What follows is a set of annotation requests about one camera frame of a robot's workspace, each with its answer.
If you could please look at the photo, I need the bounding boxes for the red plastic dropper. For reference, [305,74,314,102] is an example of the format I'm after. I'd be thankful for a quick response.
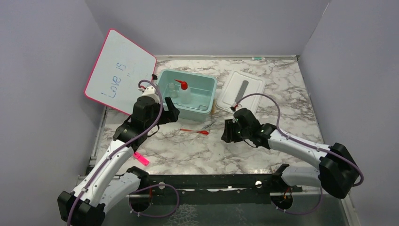
[180,128,209,135]

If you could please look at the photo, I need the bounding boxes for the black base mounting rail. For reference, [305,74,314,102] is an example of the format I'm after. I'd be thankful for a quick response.
[86,167,303,207]

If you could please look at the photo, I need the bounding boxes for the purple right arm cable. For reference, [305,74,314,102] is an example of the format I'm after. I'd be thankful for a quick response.
[231,93,364,216]

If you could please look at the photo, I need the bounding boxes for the teal plastic bin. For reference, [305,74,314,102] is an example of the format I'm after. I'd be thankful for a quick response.
[157,69,217,122]

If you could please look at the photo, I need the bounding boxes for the pink highlighter marker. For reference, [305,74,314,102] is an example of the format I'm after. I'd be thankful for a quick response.
[132,152,149,166]

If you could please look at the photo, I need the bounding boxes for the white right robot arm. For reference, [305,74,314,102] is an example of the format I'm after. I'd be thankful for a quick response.
[221,108,361,199]

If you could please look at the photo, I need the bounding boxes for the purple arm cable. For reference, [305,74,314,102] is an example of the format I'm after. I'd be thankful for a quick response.
[231,93,364,216]
[67,80,180,226]

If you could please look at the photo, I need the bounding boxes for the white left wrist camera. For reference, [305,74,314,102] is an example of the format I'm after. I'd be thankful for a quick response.
[142,86,157,97]

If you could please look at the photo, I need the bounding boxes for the pink framed whiteboard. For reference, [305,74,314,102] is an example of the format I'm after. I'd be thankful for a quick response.
[84,29,157,114]

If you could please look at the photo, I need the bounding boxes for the white plastic bin lid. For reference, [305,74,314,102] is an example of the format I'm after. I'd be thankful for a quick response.
[215,71,266,112]

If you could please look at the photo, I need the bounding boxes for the white squeeze bottle red nozzle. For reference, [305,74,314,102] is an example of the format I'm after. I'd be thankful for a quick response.
[175,80,192,105]

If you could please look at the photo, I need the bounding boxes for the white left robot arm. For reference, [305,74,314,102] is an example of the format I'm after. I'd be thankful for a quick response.
[57,96,180,226]

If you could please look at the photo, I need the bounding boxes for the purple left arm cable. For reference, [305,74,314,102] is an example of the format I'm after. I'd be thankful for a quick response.
[67,80,180,226]

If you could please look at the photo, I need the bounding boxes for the small clear glass jar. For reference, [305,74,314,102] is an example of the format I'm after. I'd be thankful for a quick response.
[168,82,178,98]

